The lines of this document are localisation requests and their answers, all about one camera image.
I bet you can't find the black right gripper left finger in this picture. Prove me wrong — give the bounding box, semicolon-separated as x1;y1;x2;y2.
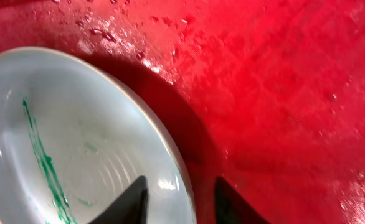
89;175;149;224

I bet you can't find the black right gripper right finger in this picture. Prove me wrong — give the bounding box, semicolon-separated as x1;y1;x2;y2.
214;177;269;224

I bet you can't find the white plate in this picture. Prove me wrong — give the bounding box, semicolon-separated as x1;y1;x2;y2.
0;47;197;224

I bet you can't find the red plastic tray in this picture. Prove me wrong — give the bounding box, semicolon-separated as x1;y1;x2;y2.
0;0;365;223

